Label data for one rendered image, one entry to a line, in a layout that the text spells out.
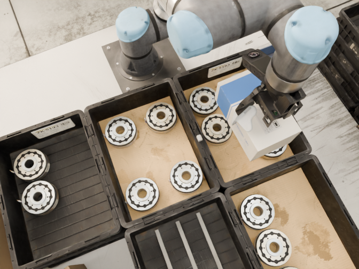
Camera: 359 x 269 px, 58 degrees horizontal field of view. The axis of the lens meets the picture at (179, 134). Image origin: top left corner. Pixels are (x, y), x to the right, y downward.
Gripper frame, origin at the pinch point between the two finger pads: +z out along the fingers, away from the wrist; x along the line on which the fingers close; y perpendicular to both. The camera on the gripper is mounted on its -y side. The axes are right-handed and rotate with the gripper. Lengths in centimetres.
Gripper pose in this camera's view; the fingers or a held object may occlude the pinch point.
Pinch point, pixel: (256, 110)
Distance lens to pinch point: 83.5
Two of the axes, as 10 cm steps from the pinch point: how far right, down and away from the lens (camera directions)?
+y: 4.3, 8.5, -3.1
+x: 9.0, -4.0, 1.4
